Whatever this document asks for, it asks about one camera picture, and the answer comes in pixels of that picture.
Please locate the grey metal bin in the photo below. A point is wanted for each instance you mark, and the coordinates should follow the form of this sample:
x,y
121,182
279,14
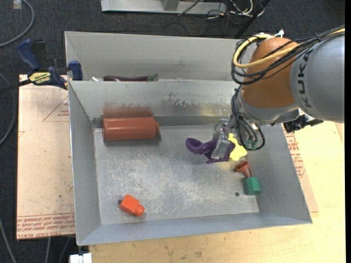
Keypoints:
x,y
170,174

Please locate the brown cardboard board red print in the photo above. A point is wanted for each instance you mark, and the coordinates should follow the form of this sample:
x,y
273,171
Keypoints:
x,y
44,157

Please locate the orange block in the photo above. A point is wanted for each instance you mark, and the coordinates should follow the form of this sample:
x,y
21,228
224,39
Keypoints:
x,y
130,204

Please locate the red-brown cylinder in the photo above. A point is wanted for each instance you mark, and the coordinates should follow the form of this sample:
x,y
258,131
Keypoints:
x,y
129,128

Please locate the purple soft toy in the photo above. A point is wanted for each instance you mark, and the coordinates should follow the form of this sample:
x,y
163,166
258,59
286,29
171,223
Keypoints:
x,y
197,147

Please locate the green block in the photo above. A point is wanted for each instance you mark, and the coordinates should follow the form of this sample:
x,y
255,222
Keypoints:
x,y
252,185

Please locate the orange funnel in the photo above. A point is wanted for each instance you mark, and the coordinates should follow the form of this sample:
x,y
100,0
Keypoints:
x,y
242,166

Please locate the yellow soft shape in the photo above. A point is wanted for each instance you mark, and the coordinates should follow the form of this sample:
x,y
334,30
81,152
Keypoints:
x,y
238,152

